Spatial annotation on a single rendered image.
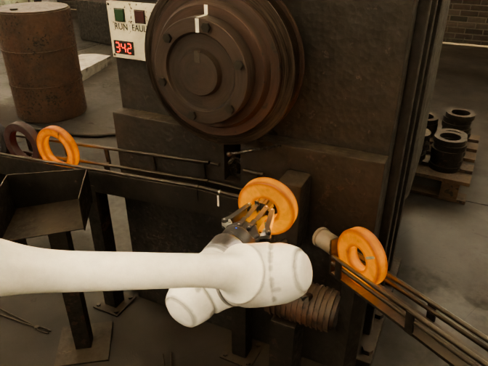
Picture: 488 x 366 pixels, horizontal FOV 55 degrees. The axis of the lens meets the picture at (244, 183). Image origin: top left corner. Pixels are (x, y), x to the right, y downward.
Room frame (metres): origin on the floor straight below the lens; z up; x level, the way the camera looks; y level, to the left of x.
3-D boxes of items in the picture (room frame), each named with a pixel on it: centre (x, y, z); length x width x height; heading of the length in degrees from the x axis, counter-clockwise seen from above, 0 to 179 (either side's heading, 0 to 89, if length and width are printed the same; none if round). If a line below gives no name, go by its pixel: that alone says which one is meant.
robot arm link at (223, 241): (0.81, 0.04, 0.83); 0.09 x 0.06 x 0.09; 64
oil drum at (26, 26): (3.94, 1.69, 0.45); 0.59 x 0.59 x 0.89
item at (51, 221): (1.32, 0.65, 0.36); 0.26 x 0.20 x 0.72; 99
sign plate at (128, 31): (1.56, 0.33, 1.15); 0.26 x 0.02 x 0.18; 64
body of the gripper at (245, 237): (0.88, 0.01, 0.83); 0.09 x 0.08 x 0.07; 154
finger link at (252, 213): (0.94, -0.01, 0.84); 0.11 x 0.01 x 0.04; 156
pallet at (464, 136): (3.00, -0.96, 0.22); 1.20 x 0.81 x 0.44; 62
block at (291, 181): (1.23, -0.15, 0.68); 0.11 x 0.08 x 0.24; 154
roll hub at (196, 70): (1.23, 0.11, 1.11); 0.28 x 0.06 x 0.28; 64
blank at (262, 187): (1.02, -0.06, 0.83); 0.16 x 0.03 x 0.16; 64
